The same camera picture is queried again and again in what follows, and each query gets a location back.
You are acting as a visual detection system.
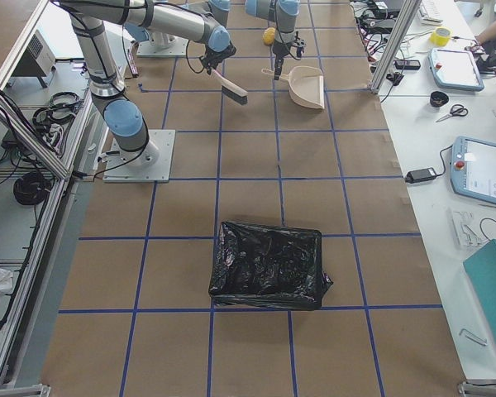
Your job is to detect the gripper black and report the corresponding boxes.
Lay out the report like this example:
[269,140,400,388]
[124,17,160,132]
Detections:
[272,40,289,80]
[200,44,236,74]

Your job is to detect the beige hand brush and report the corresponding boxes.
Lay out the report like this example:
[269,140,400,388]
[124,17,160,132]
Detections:
[212,69,248,105]

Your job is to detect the beige plastic dustpan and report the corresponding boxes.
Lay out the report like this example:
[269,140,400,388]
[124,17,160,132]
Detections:
[279,66,325,110]

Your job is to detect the brown crumpled wrapper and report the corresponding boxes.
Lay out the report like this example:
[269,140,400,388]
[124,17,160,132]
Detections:
[262,27,275,46]

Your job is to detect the black round cup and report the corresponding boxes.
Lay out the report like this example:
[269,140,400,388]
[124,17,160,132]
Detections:
[429,91,450,108]

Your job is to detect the yellow tape roll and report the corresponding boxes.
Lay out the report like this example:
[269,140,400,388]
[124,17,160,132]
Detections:
[429,26,451,47]

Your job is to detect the black power adapter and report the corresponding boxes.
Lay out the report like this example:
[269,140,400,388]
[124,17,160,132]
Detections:
[404,167,437,184]

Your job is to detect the blue teach pendant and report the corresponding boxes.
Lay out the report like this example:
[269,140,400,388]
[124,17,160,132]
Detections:
[450,136,496,204]
[428,48,484,92]

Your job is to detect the scissors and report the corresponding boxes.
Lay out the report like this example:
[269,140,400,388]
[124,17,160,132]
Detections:
[436,103,469,122]

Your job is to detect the hex key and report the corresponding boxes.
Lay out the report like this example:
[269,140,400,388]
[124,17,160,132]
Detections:
[459,328,488,347]

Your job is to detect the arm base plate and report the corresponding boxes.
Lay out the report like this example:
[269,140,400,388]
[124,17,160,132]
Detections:
[103,129,176,183]
[137,35,188,58]

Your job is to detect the aluminium frame post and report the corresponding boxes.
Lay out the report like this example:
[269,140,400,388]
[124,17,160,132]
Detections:
[369,0,420,93]

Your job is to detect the coiled black cable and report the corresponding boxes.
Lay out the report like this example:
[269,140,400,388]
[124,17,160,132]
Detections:
[12,170,50,206]

